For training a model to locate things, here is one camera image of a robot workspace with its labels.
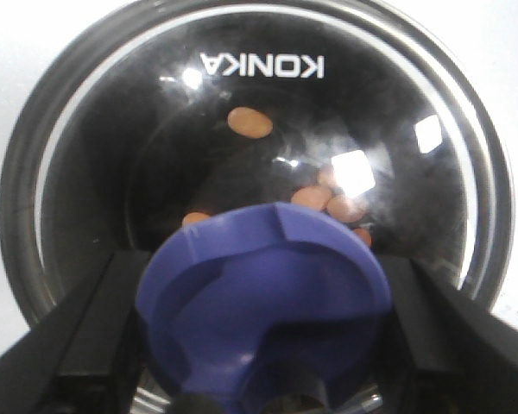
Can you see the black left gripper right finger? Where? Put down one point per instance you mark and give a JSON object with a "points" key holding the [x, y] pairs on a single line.
{"points": [[440, 351]]}

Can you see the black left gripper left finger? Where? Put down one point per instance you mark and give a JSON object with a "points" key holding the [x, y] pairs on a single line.
{"points": [[85, 355]]}

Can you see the orange ham slices pile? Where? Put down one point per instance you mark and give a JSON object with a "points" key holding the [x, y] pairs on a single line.
{"points": [[259, 175]]}

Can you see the glass lid with blue knob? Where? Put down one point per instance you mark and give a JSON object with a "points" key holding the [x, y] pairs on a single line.
{"points": [[266, 308]]}

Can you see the dark blue saucepan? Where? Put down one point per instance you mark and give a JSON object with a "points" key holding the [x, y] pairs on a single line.
{"points": [[129, 122]]}

